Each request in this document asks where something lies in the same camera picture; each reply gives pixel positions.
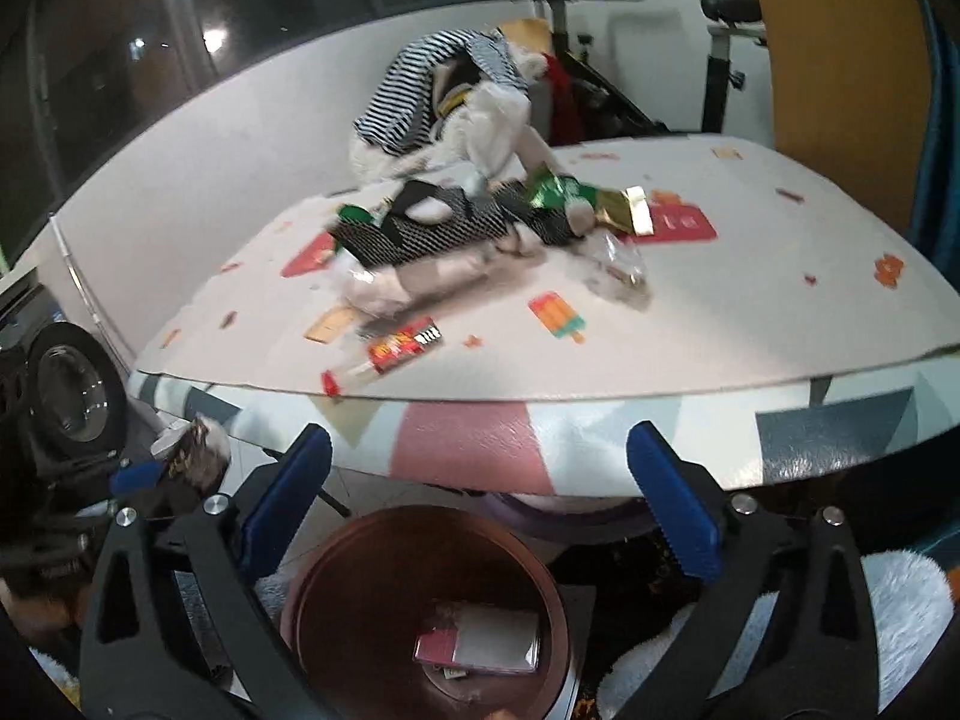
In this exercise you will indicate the white plastic bag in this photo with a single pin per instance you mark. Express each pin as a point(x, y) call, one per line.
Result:
point(486, 129)

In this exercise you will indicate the brown round trash bin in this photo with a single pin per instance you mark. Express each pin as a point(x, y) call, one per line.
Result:
point(363, 599)

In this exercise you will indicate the green gold snack wrapper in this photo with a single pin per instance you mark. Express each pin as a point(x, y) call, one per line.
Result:
point(624, 210)

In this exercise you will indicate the black polka dot sock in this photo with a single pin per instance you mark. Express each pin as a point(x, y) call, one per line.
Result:
point(558, 225)
point(399, 238)

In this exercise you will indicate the striped black white shirt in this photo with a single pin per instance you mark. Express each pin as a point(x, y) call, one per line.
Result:
point(400, 115)

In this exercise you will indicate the black exercise bike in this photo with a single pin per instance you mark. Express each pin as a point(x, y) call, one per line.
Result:
point(641, 68)

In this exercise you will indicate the clear plastic wrapper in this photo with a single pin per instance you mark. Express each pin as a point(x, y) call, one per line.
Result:
point(615, 271)

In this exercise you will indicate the white tissue pack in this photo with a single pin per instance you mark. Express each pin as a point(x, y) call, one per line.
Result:
point(388, 291)

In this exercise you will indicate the red toothpick tube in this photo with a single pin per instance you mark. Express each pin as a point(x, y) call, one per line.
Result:
point(381, 355)

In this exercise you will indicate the red cigarette box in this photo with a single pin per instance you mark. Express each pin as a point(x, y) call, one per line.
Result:
point(481, 639)

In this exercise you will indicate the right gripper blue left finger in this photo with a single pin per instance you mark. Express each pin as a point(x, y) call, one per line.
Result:
point(140, 658)

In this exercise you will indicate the light blue fluffy sleeve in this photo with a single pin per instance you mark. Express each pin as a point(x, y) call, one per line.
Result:
point(912, 606)

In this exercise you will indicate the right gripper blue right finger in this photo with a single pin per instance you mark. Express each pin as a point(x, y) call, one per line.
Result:
point(784, 628)

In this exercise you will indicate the white fluffy clothes pile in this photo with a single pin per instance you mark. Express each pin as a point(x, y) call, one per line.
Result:
point(452, 81)

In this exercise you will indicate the washing machine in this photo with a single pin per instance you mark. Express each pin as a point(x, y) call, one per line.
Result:
point(76, 409)

